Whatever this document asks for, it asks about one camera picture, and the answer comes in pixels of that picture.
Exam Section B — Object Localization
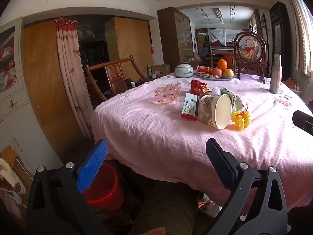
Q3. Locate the wooden armchair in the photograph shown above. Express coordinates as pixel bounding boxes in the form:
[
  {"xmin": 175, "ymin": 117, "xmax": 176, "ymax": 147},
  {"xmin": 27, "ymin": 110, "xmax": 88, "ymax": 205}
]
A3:
[{"xmin": 84, "ymin": 56, "xmax": 148, "ymax": 102}]

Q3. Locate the striped window curtain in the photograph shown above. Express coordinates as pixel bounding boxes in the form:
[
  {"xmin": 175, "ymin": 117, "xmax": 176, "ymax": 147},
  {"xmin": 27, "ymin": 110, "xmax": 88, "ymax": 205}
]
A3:
[{"xmin": 286, "ymin": 0, "xmax": 313, "ymax": 76}]

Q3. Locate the white metal cabinet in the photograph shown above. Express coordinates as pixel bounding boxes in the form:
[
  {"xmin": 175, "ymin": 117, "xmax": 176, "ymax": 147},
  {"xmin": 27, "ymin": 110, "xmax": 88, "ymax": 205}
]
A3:
[{"xmin": 0, "ymin": 17, "xmax": 64, "ymax": 177}]

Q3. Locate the green white paper wrapper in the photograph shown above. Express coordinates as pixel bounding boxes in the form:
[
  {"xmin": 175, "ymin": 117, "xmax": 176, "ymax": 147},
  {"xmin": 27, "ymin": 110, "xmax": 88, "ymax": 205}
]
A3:
[{"xmin": 220, "ymin": 88, "xmax": 245, "ymax": 113}]

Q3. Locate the pink tablecloth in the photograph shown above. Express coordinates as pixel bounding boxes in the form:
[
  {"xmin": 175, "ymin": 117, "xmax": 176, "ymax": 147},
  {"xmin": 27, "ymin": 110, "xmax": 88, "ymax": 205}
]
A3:
[{"xmin": 90, "ymin": 72, "xmax": 313, "ymax": 212}]

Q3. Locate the white ceramic lidded jar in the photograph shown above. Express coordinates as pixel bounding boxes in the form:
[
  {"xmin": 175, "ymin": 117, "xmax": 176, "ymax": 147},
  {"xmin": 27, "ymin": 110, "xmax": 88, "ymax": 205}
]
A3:
[{"xmin": 174, "ymin": 64, "xmax": 197, "ymax": 78}]

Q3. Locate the plywood door panel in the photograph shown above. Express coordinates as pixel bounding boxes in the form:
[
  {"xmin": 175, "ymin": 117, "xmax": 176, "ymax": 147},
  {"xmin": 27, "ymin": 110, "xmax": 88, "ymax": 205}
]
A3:
[{"xmin": 23, "ymin": 21, "xmax": 86, "ymax": 159}]

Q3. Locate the pink floral curtain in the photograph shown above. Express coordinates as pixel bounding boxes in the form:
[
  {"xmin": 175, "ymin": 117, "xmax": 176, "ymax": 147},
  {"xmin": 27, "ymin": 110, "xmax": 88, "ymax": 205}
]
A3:
[{"xmin": 54, "ymin": 17, "xmax": 94, "ymax": 140}]

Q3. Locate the cream brown printed blanket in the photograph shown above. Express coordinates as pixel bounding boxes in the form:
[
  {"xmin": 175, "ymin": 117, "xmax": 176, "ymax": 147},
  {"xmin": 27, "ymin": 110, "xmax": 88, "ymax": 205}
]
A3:
[{"xmin": 0, "ymin": 157, "xmax": 26, "ymax": 199}]

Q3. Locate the blue rimmed fruit plate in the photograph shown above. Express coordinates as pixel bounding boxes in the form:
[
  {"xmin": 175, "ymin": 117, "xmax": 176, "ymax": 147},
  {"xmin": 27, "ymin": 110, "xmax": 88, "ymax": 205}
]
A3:
[{"xmin": 196, "ymin": 71, "xmax": 237, "ymax": 81}]

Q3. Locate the dark framed tall panel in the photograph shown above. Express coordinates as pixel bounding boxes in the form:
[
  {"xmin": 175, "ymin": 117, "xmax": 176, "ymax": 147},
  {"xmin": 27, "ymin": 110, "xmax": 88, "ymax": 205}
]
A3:
[{"xmin": 269, "ymin": 1, "xmax": 291, "ymax": 81}]

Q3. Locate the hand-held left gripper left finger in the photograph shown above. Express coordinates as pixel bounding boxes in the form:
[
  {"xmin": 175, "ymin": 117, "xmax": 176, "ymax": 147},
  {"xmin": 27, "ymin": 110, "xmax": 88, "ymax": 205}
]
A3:
[{"xmin": 26, "ymin": 139, "xmax": 109, "ymax": 235}]

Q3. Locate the person's olive trouser leg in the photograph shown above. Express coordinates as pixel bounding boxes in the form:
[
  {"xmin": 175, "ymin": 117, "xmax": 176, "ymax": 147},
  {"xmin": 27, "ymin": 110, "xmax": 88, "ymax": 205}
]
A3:
[{"xmin": 132, "ymin": 181, "xmax": 203, "ymax": 235}]

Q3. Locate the glass door wooden cabinet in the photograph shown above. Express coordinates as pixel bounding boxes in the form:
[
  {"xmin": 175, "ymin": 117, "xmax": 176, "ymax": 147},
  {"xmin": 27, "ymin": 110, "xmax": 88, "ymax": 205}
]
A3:
[{"xmin": 157, "ymin": 7, "xmax": 195, "ymax": 72}]

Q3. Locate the woven bamboo mat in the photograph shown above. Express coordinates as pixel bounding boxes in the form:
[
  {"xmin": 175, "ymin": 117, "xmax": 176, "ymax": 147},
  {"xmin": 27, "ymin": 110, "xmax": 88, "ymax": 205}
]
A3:
[{"xmin": 0, "ymin": 145, "xmax": 19, "ymax": 168}]

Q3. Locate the hanging white sheet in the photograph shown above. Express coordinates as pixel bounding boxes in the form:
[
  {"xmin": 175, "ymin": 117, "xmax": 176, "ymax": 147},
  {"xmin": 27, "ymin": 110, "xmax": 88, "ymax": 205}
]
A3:
[{"xmin": 208, "ymin": 29, "xmax": 250, "ymax": 46}]

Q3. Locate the red white medicine box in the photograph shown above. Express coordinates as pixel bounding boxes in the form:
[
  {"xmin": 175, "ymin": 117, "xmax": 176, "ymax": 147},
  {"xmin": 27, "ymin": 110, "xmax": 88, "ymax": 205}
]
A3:
[{"xmin": 180, "ymin": 92, "xmax": 200, "ymax": 121}]

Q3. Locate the plywood wardrobe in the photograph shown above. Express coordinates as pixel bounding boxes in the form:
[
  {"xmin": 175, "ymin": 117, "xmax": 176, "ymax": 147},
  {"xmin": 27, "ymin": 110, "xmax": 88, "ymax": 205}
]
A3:
[{"xmin": 105, "ymin": 17, "xmax": 153, "ymax": 66}]

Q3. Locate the yellow flower ornament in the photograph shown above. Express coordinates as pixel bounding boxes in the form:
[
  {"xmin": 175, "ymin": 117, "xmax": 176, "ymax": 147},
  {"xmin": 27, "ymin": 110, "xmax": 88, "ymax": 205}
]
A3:
[{"xmin": 231, "ymin": 110, "xmax": 252, "ymax": 130}]

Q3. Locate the patterned paper bowl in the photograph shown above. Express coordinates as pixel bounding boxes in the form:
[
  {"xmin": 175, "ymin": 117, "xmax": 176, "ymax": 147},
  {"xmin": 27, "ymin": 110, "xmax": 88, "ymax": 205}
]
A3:
[{"xmin": 198, "ymin": 94, "xmax": 232, "ymax": 130}]

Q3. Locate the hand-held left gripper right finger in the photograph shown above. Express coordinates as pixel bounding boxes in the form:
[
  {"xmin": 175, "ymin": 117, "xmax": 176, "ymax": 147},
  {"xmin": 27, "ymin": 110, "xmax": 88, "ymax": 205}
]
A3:
[{"xmin": 205, "ymin": 138, "xmax": 288, "ymax": 235}]

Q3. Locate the red snack bag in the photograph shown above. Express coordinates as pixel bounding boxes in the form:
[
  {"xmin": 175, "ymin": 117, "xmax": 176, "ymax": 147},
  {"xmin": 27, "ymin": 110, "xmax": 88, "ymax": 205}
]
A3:
[{"xmin": 190, "ymin": 79, "xmax": 211, "ymax": 96}]

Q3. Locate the silver metal bottle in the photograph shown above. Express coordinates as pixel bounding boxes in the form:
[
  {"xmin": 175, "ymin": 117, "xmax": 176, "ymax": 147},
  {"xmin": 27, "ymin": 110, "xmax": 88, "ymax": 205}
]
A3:
[{"xmin": 269, "ymin": 54, "xmax": 282, "ymax": 95}]

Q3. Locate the round embroidered wooden screen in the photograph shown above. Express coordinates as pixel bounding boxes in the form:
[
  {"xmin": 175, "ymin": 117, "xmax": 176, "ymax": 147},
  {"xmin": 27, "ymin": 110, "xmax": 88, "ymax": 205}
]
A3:
[{"xmin": 233, "ymin": 31, "xmax": 267, "ymax": 84}]

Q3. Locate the red plastic basket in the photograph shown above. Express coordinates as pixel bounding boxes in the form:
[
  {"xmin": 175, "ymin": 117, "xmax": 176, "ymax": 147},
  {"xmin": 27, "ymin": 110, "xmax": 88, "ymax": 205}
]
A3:
[{"xmin": 83, "ymin": 162, "xmax": 125, "ymax": 212}]

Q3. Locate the cardboard box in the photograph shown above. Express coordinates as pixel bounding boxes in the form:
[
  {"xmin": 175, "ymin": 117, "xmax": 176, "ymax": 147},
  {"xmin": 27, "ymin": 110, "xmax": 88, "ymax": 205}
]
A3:
[{"xmin": 152, "ymin": 64, "xmax": 171, "ymax": 77}]

